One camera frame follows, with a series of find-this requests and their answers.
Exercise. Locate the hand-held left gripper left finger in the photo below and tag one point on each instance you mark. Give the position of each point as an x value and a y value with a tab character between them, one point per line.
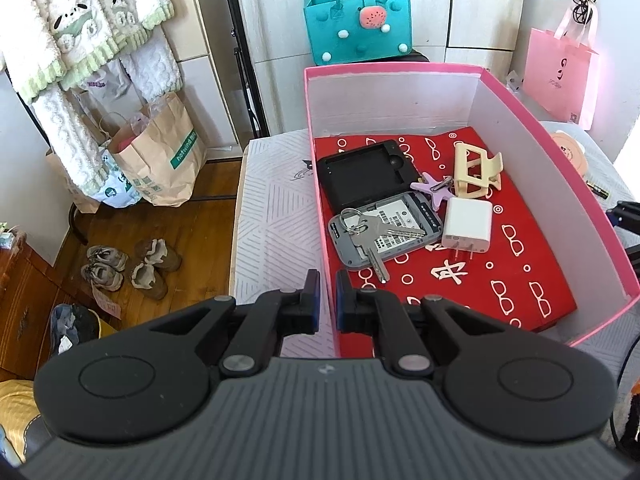
315	305

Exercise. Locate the pink paper slip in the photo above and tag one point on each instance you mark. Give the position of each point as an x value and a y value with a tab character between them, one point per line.
107	305

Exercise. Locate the round pink compact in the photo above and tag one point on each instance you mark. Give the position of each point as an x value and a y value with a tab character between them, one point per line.
570	152

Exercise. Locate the black rubber case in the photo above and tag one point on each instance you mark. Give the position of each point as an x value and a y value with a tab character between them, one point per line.
360	175

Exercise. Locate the beige hair claw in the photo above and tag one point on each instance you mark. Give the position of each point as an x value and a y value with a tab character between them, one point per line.
470	180

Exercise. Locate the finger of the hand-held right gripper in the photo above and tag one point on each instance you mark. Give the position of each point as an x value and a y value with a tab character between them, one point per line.
614	217

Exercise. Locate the yellow quilted cushion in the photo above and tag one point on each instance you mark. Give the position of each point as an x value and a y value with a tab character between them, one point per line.
15	410

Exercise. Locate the white charger plug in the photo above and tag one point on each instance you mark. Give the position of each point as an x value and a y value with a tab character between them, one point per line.
467	225

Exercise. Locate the brown paper bag green label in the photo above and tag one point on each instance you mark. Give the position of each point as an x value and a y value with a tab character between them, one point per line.
160	160

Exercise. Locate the black suitcase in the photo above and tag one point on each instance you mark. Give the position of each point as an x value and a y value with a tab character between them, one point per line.
421	56

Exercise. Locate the black vertical frame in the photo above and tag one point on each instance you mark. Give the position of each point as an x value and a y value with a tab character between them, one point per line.
245	60

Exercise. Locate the red printed paper liner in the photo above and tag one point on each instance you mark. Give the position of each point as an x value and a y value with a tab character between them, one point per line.
500	240

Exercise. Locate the pink gift bag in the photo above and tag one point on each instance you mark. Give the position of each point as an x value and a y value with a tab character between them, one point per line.
560	75

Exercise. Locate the grey sneaker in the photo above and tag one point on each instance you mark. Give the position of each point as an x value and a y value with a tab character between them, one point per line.
107	258
102	276

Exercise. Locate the purple star clip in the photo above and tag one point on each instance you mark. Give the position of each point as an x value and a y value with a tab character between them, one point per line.
435	191

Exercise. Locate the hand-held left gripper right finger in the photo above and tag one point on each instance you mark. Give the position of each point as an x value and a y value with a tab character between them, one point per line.
342	305

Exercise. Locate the white refrigerator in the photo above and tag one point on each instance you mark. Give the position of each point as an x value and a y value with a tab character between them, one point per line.
615	10

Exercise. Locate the black clothes rack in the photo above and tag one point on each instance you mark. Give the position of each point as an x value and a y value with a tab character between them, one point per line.
76	222

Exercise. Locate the white fleece robe jacket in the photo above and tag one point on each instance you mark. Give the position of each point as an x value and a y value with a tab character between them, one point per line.
75	10

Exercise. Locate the wooden cabinet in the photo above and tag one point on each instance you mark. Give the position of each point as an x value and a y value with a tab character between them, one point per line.
25	300

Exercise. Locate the green printed shopping bag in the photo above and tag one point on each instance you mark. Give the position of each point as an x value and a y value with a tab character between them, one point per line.
117	187

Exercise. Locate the white plastic bag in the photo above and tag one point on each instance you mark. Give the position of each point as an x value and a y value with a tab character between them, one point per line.
107	87

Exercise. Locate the pocket wifi router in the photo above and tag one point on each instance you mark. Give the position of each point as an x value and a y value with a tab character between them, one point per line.
415	215

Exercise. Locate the brown fleece-lined boot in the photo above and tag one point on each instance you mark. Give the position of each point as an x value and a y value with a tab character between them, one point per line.
149	282
160	255

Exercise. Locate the bunch of silver keys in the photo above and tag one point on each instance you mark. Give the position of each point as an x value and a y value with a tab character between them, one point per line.
375	260

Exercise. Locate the pink cardboard box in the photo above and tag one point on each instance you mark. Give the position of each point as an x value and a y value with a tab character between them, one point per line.
400	105

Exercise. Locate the small black battery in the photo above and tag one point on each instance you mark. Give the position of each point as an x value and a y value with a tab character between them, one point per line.
598	190

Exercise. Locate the teal felt handbag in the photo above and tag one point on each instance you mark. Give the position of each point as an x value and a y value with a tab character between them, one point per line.
340	30

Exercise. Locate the plain brown paper bag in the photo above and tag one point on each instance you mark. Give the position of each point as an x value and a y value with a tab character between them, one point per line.
75	202

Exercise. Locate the yellow trash bin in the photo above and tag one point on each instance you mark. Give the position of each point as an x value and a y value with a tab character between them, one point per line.
75	325

